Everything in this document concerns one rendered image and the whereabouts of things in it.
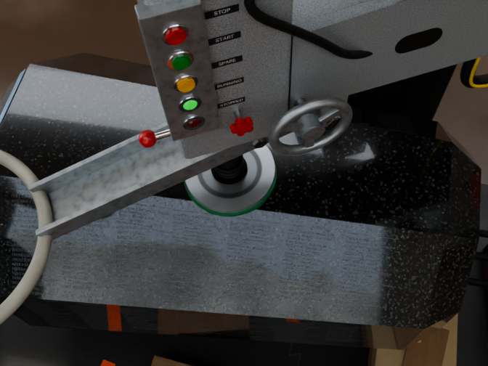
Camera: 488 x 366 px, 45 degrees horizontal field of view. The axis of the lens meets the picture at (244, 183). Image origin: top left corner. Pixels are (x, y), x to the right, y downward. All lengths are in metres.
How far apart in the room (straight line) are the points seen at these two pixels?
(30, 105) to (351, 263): 0.89
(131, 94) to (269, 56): 0.71
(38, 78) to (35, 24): 1.34
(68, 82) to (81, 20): 1.32
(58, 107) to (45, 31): 1.38
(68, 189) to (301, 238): 0.53
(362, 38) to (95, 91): 0.82
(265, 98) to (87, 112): 0.68
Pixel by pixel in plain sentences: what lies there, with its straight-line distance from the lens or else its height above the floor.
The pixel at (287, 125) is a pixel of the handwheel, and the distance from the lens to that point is 0.97.
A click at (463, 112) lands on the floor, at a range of 2.59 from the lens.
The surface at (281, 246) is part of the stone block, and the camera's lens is 1.37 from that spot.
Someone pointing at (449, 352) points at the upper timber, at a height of 0.21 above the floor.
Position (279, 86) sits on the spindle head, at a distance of 0.96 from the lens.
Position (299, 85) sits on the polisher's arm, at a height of 1.25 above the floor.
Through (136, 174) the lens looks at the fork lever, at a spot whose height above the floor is 0.95.
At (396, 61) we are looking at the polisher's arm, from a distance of 1.06.
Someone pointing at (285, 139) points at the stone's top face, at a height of 0.82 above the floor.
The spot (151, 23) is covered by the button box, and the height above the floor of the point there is 1.50.
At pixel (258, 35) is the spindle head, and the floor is 1.41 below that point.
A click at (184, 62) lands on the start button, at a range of 0.80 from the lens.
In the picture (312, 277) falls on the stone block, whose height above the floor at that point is 0.72.
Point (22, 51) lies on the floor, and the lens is 2.89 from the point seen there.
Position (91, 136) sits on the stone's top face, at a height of 0.82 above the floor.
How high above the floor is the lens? 2.05
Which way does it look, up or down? 63 degrees down
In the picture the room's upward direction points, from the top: 5 degrees counter-clockwise
